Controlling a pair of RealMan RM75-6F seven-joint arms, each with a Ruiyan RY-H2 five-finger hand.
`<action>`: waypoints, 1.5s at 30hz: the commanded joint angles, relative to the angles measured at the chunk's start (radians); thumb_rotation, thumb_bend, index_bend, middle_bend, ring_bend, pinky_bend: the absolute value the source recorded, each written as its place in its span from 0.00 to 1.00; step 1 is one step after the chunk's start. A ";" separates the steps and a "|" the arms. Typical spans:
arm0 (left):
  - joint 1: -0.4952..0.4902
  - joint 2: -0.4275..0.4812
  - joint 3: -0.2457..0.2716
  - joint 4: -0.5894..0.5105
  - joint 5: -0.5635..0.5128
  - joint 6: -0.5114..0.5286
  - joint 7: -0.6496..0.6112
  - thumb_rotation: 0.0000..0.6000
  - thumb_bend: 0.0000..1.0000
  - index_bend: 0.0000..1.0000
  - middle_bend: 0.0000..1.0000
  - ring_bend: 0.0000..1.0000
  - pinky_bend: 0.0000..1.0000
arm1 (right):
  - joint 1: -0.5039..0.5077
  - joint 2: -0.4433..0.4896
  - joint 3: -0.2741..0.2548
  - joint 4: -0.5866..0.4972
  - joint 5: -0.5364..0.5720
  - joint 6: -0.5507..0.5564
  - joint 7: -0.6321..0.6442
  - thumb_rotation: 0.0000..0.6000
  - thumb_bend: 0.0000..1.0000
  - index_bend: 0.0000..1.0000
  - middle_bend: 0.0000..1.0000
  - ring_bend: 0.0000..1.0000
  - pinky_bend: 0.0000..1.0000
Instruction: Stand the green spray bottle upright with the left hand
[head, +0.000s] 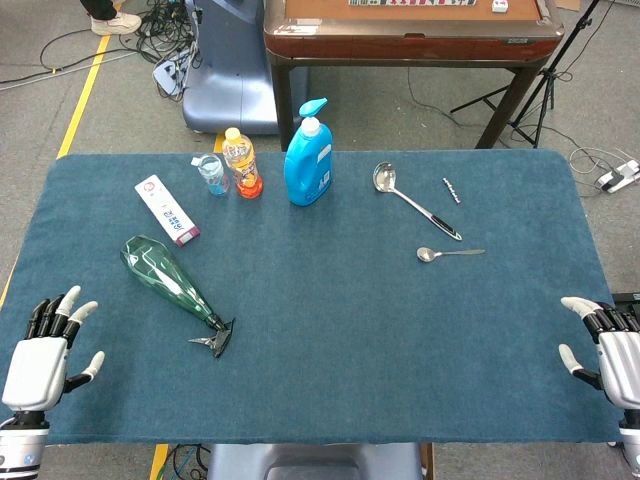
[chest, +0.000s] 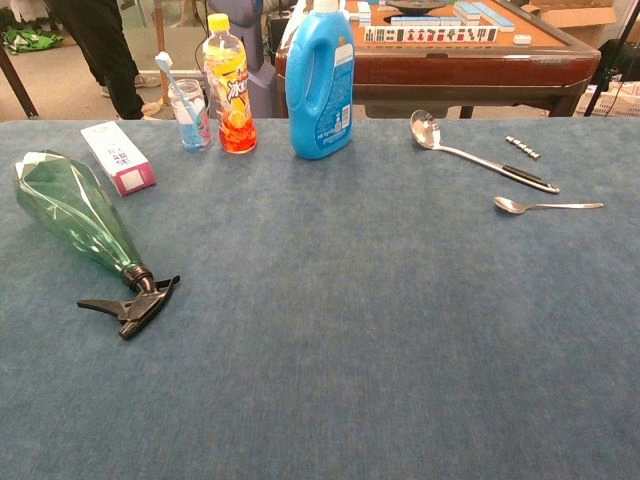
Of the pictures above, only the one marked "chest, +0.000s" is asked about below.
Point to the clear plastic cup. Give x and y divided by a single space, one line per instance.
192 136

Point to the green bag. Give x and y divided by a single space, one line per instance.
30 39

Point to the person in black trousers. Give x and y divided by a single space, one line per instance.
100 40

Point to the cardboard box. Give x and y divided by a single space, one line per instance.
575 20

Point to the white pink toothpaste box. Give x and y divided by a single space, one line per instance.
120 160

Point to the green spray bottle black trigger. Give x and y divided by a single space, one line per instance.
65 200

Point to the blue detergent bottle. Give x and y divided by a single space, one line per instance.
300 130

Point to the small steel spoon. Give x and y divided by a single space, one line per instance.
507 205

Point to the blue table cloth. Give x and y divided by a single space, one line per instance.
320 325

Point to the single white mahjong tile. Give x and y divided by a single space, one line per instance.
523 40

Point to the orange drink bottle yellow cap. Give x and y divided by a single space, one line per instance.
230 100

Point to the row of face-up mahjong tiles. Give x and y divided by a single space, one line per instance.
430 34

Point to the blue white toothbrush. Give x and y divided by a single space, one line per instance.
164 61

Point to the black tripod stand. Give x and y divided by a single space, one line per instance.
611 65

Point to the brown mahjong table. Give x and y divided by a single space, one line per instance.
450 70

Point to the white plastic crate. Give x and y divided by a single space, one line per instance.
620 102

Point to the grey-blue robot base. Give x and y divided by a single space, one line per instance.
265 85

